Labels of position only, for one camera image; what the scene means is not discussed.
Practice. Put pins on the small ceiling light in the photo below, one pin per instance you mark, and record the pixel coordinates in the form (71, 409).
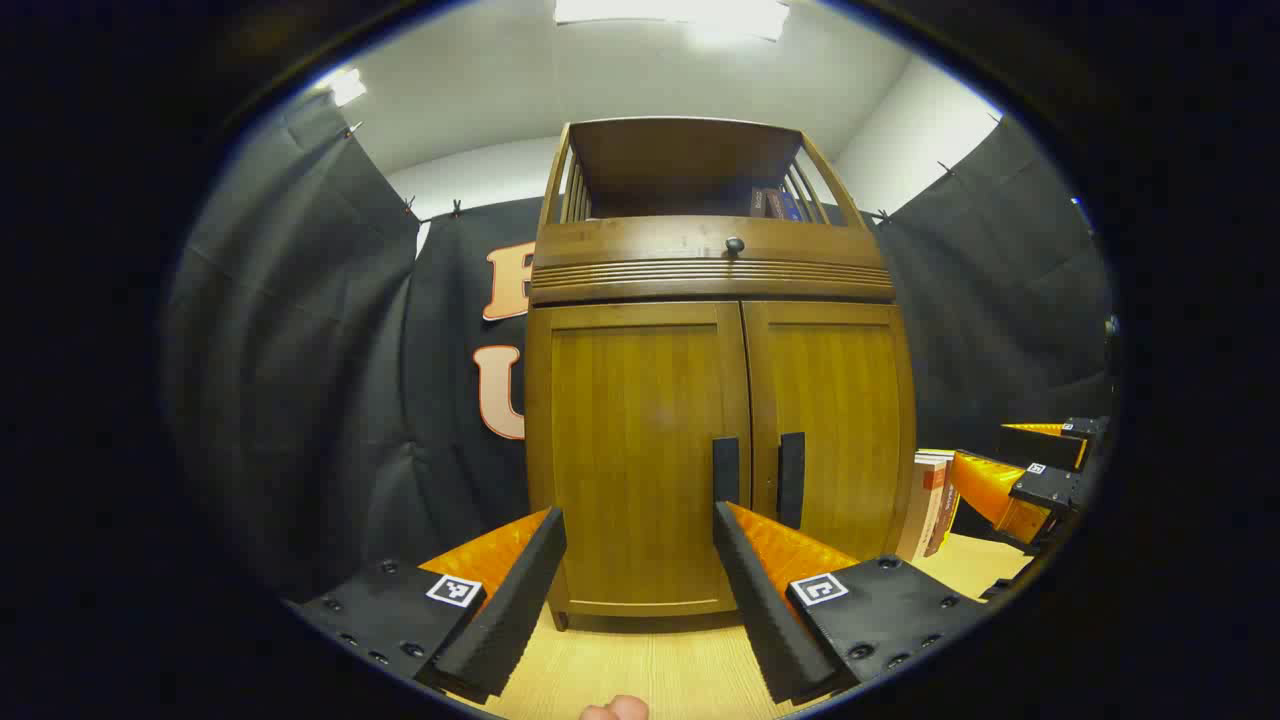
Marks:
(347, 87)

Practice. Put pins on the wooden drawer with black knob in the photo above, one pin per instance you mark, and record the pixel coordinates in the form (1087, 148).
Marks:
(620, 245)

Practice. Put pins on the brown red book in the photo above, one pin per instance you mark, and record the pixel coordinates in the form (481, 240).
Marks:
(945, 515)

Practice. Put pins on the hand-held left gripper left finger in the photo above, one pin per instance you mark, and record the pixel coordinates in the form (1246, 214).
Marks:
(510, 600)

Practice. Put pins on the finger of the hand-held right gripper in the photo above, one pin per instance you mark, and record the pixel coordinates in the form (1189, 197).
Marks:
(1040, 445)
(1045, 488)

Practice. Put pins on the large ceiling light panel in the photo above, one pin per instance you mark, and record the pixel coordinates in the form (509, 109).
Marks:
(680, 12)

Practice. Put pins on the black backdrop cloth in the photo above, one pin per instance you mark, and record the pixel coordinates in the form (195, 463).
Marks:
(300, 350)

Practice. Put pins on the beige book orange band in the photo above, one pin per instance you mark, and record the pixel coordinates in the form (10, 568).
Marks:
(918, 505)

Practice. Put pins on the wooden double-door shoe cabinet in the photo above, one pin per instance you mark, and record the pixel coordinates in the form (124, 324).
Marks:
(690, 160)

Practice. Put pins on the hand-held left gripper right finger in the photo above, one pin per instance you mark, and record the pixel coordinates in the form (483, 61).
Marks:
(760, 600)

